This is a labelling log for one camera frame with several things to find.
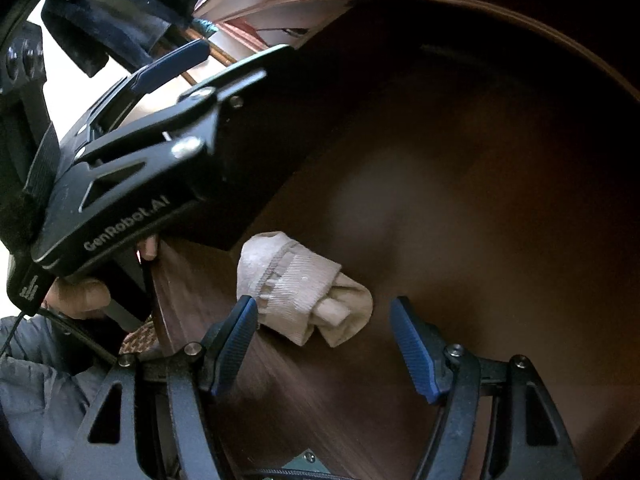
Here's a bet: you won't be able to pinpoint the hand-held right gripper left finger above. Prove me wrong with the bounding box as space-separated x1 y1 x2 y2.
62 294 259 480

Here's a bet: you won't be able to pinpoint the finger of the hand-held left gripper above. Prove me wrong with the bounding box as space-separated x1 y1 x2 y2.
75 39 211 146
75 70 268 162

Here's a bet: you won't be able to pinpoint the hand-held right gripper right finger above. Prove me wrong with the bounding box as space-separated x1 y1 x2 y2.
390 296 583 480

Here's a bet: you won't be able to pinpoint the white ribbed sock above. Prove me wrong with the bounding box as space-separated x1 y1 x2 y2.
236 231 374 348

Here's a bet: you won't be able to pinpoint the person's left forearm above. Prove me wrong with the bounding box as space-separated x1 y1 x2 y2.
0 310 116 480

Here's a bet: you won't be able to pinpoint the person's left hand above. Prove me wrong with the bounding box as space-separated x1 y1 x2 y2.
42 236 160 322

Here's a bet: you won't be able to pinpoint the wooden coat rack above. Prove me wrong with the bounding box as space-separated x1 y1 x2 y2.
162 25 238 88

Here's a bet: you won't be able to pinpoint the dark hanging clothes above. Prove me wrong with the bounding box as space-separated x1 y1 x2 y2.
40 0 213 78

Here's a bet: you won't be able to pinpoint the woven patterned object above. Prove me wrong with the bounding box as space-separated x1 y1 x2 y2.
119 320 162 357

